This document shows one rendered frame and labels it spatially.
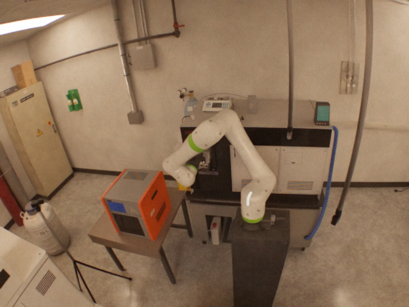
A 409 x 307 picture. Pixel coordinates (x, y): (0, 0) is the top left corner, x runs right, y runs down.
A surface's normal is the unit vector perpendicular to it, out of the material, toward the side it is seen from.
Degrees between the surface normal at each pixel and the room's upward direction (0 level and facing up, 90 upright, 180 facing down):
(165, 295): 0
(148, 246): 0
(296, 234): 90
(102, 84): 90
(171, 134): 90
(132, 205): 90
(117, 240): 0
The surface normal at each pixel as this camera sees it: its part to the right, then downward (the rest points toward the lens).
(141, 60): -0.23, 0.51
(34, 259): -0.11, -0.87
